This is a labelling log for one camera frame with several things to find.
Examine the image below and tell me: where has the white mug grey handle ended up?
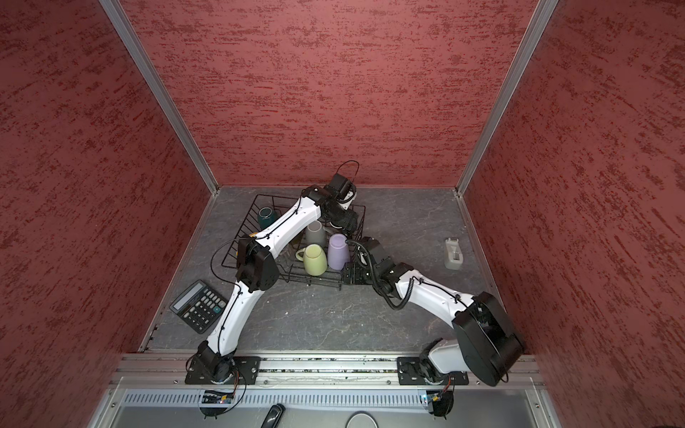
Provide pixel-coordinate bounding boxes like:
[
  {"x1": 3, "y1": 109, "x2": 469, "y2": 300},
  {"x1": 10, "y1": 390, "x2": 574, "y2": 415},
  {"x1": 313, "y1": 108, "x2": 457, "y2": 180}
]
[{"x1": 305, "y1": 220, "x2": 328, "y2": 248}]

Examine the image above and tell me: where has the lilac plastic cup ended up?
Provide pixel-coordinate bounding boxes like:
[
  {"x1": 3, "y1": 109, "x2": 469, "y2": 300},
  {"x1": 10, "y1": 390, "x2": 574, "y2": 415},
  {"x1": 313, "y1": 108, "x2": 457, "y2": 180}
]
[{"x1": 328, "y1": 234, "x2": 351, "y2": 271}]

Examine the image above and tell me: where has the black wire dish rack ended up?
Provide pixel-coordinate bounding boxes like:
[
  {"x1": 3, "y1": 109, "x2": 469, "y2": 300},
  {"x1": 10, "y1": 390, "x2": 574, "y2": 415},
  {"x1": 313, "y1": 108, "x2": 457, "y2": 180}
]
[{"x1": 212, "y1": 194, "x2": 344, "y2": 290}]

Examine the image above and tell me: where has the cream mug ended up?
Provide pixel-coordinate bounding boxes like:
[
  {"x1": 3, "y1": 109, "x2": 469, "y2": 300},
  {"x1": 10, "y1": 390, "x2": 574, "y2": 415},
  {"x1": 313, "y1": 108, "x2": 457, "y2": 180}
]
[{"x1": 295, "y1": 244, "x2": 328, "y2": 276}]

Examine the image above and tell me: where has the teal green cup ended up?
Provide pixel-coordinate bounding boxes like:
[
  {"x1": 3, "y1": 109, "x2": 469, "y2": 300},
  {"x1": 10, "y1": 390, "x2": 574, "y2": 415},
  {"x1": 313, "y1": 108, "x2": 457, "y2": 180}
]
[{"x1": 258, "y1": 206, "x2": 280, "y2": 230}]

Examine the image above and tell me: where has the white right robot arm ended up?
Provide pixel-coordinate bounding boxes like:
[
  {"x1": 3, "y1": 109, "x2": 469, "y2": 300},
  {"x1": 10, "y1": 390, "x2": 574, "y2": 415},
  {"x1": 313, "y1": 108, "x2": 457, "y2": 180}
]
[{"x1": 344, "y1": 237, "x2": 526, "y2": 387}]

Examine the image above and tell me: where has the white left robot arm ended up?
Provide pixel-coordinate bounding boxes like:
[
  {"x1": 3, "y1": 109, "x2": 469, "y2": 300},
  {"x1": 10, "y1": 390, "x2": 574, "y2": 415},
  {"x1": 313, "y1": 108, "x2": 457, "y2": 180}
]
[{"x1": 191, "y1": 173, "x2": 359, "y2": 384}]

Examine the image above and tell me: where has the white plastic tool with red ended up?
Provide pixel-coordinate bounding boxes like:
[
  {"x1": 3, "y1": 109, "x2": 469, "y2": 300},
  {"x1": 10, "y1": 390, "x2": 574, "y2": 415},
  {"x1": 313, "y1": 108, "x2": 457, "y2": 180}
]
[{"x1": 444, "y1": 238, "x2": 464, "y2": 270}]

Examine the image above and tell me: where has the grey round object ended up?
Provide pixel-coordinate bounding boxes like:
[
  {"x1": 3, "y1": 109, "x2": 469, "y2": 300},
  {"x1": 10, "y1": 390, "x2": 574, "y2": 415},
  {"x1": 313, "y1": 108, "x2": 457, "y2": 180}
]
[{"x1": 344, "y1": 411, "x2": 379, "y2": 428}]

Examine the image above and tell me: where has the black calculator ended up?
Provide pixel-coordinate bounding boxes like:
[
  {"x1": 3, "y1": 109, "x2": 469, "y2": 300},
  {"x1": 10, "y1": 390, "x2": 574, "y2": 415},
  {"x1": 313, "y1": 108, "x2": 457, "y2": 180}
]
[{"x1": 169, "y1": 280, "x2": 228, "y2": 333}]

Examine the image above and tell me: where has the black remote handset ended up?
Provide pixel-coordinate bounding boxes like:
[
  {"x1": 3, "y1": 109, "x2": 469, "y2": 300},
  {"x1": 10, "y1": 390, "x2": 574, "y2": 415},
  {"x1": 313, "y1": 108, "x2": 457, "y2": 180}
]
[{"x1": 260, "y1": 403, "x2": 285, "y2": 428}]

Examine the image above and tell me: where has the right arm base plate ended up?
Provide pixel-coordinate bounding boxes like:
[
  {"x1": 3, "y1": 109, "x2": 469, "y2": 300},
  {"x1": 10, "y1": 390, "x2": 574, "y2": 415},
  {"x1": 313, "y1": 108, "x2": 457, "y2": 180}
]
[{"x1": 396, "y1": 357, "x2": 469, "y2": 386}]

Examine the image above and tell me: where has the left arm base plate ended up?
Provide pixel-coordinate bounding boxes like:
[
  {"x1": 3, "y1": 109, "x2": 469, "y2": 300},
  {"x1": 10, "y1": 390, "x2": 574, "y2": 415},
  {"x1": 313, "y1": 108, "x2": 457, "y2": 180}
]
[{"x1": 184, "y1": 357, "x2": 262, "y2": 386}]

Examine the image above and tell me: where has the aluminium corner post left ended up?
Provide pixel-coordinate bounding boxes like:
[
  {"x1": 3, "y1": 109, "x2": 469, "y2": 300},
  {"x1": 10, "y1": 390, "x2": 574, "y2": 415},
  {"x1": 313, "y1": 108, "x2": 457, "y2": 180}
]
[{"x1": 99, "y1": 0, "x2": 220, "y2": 195}]

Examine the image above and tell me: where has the aluminium corner post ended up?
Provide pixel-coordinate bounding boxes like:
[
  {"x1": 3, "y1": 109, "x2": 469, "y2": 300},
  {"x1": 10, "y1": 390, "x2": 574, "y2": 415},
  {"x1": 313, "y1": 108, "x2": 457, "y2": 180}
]
[
  {"x1": 99, "y1": 0, "x2": 220, "y2": 195},
  {"x1": 456, "y1": 0, "x2": 558, "y2": 198}
]

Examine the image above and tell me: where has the aluminium corner post right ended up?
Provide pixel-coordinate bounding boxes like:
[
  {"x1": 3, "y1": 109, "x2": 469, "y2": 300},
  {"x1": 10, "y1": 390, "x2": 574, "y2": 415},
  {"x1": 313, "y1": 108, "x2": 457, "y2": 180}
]
[{"x1": 456, "y1": 0, "x2": 558, "y2": 198}]

